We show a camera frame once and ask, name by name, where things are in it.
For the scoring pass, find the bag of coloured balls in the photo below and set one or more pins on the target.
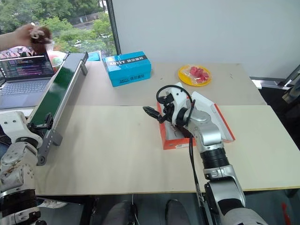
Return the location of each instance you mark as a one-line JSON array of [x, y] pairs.
[[57, 61]]

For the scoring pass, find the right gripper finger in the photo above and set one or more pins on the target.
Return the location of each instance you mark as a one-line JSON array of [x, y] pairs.
[[152, 110], [159, 119]]

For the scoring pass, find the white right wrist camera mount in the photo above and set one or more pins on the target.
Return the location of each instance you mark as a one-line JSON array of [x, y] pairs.
[[178, 100]]

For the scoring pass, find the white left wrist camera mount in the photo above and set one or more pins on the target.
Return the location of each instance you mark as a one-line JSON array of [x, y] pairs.
[[14, 124]]

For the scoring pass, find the white paper sheet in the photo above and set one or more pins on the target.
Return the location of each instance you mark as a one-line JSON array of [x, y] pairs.
[[52, 203]]

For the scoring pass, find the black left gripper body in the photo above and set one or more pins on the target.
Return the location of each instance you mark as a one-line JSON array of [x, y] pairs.
[[37, 126]]

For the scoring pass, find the orange shoebox with white lid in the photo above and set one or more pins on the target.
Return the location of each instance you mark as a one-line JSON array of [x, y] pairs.
[[175, 145]]

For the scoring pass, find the blue shoebox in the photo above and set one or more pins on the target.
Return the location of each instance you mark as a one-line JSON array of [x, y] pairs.
[[127, 70]]

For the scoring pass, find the person's bare hand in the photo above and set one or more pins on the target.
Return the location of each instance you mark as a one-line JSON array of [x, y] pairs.
[[23, 35]]

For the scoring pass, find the black window frame post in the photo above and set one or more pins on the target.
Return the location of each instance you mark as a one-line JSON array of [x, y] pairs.
[[114, 28]]

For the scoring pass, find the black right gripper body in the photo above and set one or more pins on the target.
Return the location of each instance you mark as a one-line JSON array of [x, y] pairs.
[[167, 112]]

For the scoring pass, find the red floor item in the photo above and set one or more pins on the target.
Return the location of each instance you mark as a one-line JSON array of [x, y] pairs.
[[286, 214]]

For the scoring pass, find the pink patterned cloth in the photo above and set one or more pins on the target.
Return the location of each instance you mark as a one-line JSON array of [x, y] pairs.
[[14, 51]]

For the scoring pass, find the yellow plate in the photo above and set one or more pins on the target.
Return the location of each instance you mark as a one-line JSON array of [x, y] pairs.
[[184, 77]]

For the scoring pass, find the grey metal frame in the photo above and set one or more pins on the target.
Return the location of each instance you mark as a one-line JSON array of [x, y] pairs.
[[272, 83]]

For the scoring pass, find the person's forearm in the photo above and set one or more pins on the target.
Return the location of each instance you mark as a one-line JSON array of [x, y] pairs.
[[7, 41]]

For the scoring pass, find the grey laptop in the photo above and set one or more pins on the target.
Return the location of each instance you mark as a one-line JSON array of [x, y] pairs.
[[23, 86]]

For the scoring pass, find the clear bag of red cubes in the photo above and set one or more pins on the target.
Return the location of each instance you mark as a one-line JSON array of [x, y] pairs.
[[199, 73]]

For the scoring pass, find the dark rounded shape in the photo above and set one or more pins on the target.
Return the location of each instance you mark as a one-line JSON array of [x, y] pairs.
[[177, 213]]

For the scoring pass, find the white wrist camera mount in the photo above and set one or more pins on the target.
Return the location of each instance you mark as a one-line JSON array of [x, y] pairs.
[[14, 124], [178, 100]]

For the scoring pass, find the brown plush toy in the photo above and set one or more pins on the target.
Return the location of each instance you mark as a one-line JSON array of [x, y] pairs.
[[42, 41]]

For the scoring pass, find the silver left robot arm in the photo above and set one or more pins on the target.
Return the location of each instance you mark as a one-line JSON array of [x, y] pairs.
[[16, 161]]

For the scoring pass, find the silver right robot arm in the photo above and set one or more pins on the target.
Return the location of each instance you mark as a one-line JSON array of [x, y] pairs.
[[208, 131]]

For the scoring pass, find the white and dark shoe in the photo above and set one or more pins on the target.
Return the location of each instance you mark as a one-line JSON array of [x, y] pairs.
[[174, 133]]

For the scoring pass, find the green conveyor belt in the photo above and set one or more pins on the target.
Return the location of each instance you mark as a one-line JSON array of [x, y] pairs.
[[56, 93]]

